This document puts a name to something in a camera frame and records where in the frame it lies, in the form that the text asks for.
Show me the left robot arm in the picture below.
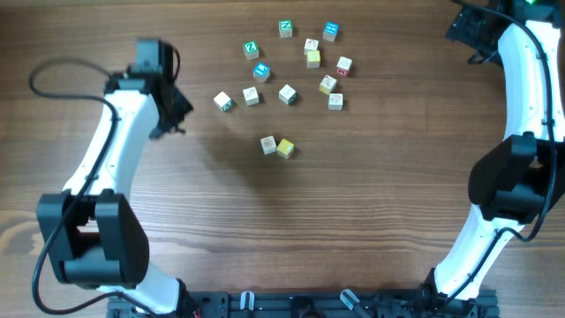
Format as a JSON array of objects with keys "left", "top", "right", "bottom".
[{"left": 32, "top": 73, "right": 196, "bottom": 317}]

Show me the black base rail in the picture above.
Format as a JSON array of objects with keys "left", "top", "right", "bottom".
[{"left": 105, "top": 289, "right": 501, "bottom": 318}]

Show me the green z block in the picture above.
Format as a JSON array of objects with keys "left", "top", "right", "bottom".
[
  {"left": 278, "top": 19, "right": 293, "bottom": 39},
  {"left": 243, "top": 41, "right": 260, "bottom": 60}
]

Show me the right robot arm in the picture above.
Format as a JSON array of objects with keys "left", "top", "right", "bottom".
[{"left": 414, "top": 0, "right": 564, "bottom": 317}]

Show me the green Z block top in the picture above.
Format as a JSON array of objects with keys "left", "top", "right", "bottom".
[{"left": 278, "top": 19, "right": 293, "bottom": 39}]

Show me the yellow sided picture block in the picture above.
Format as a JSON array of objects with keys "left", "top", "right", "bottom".
[{"left": 320, "top": 75, "right": 337, "bottom": 95}]

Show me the white block lower left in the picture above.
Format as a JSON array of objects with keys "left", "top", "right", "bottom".
[{"left": 243, "top": 87, "right": 260, "bottom": 106}]

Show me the red M block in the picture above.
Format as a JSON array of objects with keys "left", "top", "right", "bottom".
[{"left": 335, "top": 57, "right": 352, "bottom": 77}]

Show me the green Z block left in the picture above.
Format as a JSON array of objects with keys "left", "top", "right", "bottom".
[{"left": 243, "top": 41, "right": 260, "bottom": 60}]

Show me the white teal block centre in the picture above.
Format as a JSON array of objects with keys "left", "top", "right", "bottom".
[{"left": 279, "top": 84, "right": 297, "bottom": 105}]

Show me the white block upper middle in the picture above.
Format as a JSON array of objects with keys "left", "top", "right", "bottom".
[{"left": 304, "top": 38, "right": 319, "bottom": 55}]

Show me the white green block far left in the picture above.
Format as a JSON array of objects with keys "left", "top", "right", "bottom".
[{"left": 213, "top": 91, "right": 233, "bottom": 112}]

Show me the blue block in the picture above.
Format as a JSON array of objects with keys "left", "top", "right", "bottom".
[
  {"left": 252, "top": 62, "right": 270, "bottom": 82},
  {"left": 322, "top": 21, "right": 339, "bottom": 42}
]

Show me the white block lower right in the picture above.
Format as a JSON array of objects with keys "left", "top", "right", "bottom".
[{"left": 328, "top": 94, "right": 343, "bottom": 110}]

